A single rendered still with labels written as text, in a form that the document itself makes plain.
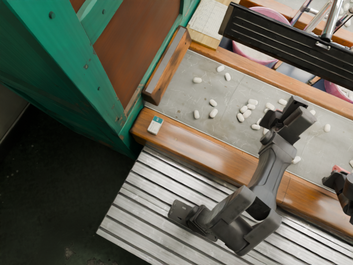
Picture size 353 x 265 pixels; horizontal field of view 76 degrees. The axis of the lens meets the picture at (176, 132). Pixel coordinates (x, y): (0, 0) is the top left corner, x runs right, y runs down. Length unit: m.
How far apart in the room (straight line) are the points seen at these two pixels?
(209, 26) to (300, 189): 0.71
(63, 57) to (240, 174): 0.65
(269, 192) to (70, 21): 0.44
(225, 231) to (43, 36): 0.43
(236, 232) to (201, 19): 0.82
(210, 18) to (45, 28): 0.80
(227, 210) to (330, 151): 0.64
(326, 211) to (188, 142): 0.52
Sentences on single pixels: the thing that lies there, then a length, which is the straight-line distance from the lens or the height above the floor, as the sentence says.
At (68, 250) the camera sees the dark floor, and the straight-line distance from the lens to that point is 1.69.
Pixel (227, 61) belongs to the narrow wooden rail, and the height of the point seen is 0.76.
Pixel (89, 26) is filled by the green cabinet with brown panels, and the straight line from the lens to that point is 0.41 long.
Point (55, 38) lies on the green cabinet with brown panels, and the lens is 0.35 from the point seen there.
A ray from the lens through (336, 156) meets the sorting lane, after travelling 1.03.
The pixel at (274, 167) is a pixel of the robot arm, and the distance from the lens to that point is 0.55.
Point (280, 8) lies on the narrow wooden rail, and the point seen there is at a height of 0.76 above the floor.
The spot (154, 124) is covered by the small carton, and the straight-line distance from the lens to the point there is 0.79.
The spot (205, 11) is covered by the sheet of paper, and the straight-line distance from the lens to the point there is 1.06.
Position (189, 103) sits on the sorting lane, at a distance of 0.87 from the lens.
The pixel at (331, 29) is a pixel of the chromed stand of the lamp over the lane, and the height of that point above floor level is 1.12.
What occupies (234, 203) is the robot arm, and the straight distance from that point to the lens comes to 0.45.
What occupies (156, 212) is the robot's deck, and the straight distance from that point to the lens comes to 0.90.
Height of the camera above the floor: 1.55
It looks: 75 degrees down
